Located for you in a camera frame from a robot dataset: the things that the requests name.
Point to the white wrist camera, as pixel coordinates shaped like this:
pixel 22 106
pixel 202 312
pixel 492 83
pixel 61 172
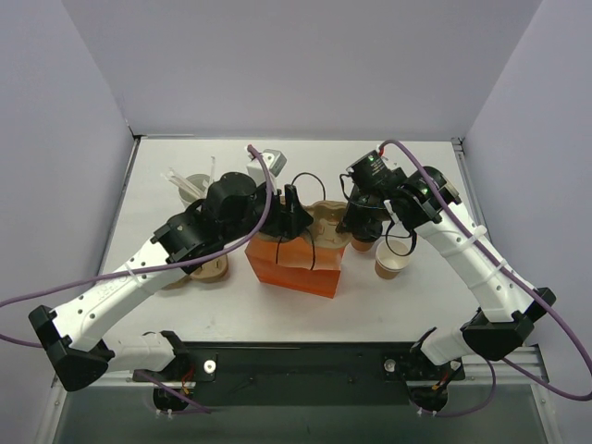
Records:
pixel 389 161
pixel 274 161

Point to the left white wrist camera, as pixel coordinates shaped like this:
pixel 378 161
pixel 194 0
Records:
pixel 274 161

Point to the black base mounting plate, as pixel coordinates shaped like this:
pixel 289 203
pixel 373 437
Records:
pixel 224 374

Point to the white cylindrical straw holder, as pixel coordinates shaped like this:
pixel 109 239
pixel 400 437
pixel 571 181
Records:
pixel 201 181

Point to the brown paper coffee cup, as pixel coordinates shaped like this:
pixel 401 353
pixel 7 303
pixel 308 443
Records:
pixel 362 246

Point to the brown pulp cup carrier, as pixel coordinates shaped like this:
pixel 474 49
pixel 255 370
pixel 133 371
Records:
pixel 322 232

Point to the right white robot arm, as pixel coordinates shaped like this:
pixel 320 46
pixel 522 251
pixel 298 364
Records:
pixel 429 207

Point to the orange paper bag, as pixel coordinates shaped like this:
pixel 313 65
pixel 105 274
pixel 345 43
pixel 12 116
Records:
pixel 296 265

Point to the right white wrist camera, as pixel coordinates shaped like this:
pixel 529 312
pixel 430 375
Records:
pixel 389 161

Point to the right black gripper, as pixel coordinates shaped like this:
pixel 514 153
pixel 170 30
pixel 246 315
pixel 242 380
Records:
pixel 363 222

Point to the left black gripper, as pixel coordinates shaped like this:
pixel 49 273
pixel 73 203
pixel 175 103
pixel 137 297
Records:
pixel 281 215

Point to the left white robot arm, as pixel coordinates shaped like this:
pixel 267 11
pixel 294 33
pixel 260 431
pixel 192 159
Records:
pixel 75 335

